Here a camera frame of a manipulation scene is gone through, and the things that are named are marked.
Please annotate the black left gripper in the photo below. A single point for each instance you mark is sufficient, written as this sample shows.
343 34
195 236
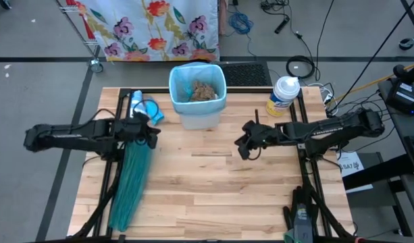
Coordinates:
132 130

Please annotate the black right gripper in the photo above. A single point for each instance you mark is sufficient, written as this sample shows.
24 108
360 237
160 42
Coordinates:
262 135

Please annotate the white plastic trash bin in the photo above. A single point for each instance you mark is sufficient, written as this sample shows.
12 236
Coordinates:
200 121

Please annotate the light blue bin liner bag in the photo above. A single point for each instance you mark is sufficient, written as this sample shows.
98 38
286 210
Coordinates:
181 77

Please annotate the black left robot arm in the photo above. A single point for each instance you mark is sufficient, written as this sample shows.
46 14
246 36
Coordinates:
75 136

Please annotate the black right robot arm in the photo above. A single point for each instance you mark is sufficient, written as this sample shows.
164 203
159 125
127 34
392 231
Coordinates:
328 130

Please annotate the white spray bottle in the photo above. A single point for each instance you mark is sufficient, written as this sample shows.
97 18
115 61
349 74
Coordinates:
136 99

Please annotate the teal folded umbrella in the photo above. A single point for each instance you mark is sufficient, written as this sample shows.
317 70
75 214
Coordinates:
129 189

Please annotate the Lysol wipes canister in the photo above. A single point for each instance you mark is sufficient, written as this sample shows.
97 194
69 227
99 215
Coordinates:
282 96

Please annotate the black rubber floor mat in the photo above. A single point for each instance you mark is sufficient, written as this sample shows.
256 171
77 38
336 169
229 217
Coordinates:
245 74

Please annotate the black gray clamp device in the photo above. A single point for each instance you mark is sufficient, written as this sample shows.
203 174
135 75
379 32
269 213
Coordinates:
303 216

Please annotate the white power strip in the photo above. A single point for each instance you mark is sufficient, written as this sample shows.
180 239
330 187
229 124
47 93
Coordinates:
323 92

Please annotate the white paper sign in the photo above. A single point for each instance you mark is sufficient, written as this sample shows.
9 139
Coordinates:
350 165

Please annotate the floral print curtain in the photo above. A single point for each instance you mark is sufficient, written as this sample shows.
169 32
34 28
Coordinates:
152 20

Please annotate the black handheld device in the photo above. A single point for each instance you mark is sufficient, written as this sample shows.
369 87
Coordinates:
281 25

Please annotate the pink cloth strip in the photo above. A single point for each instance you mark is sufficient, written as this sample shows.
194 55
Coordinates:
223 17

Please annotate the dark gray side desk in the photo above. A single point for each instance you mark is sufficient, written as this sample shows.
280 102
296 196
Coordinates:
399 135

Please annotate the black slanted pole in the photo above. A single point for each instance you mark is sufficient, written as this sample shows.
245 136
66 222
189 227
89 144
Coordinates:
372 56

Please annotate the black box device with labels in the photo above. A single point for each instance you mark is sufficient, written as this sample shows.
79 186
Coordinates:
404 96

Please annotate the black caster wheel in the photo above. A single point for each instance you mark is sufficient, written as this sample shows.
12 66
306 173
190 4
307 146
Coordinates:
4 4
407 44

